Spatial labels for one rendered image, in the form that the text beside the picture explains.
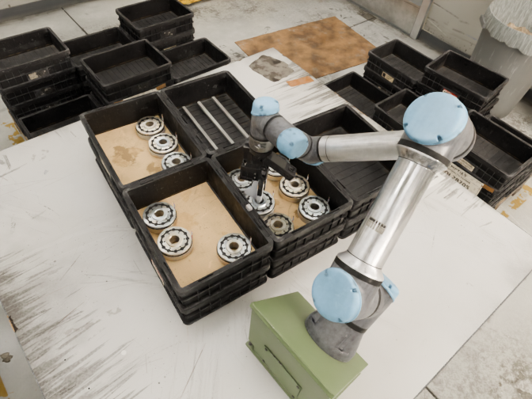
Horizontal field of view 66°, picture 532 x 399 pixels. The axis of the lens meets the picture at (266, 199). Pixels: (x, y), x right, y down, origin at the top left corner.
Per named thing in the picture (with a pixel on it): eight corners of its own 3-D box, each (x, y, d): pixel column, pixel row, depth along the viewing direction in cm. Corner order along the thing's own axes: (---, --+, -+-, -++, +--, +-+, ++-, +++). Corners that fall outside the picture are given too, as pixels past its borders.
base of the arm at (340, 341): (358, 355, 111) (381, 328, 109) (338, 368, 98) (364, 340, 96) (319, 313, 118) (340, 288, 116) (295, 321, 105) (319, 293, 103)
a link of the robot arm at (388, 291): (376, 328, 108) (410, 290, 104) (356, 332, 97) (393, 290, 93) (344, 294, 114) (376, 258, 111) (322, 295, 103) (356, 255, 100)
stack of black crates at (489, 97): (476, 140, 272) (514, 81, 236) (447, 161, 257) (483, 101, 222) (425, 106, 291) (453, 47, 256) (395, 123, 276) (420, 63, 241)
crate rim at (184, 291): (275, 248, 118) (276, 244, 116) (179, 299, 106) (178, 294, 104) (208, 161, 137) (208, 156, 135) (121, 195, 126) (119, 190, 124)
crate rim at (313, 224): (354, 207, 129) (355, 203, 127) (275, 248, 118) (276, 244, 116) (282, 132, 149) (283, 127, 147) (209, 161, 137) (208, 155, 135)
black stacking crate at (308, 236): (346, 225, 137) (355, 203, 128) (272, 264, 125) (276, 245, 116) (279, 151, 156) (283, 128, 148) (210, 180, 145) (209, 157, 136)
